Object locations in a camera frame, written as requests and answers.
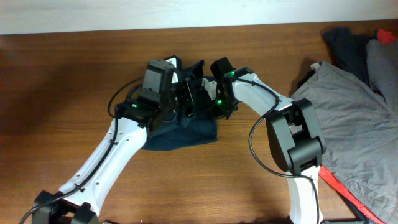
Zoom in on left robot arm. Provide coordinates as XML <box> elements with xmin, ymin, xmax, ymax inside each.
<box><xmin>23</xmin><ymin>56</ymin><xmax>193</xmax><ymax>223</ymax></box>

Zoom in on grey shorts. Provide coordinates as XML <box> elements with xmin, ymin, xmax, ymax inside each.
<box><xmin>292</xmin><ymin>62</ymin><xmax>397</xmax><ymax>223</ymax></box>

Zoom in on red and black garment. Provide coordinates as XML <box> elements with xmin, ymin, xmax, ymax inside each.
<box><xmin>319</xmin><ymin>166</ymin><xmax>384</xmax><ymax>224</ymax></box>

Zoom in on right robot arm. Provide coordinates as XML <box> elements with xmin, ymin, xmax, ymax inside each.
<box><xmin>210</xmin><ymin>57</ymin><xmax>326</xmax><ymax>223</ymax></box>

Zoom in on red cloth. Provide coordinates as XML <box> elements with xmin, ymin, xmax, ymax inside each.
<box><xmin>376</xmin><ymin>29</ymin><xmax>396</xmax><ymax>44</ymax></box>

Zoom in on navy blue shorts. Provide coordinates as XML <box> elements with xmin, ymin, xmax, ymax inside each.
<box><xmin>143</xmin><ymin>60</ymin><xmax>218</xmax><ymax>151</ymax></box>

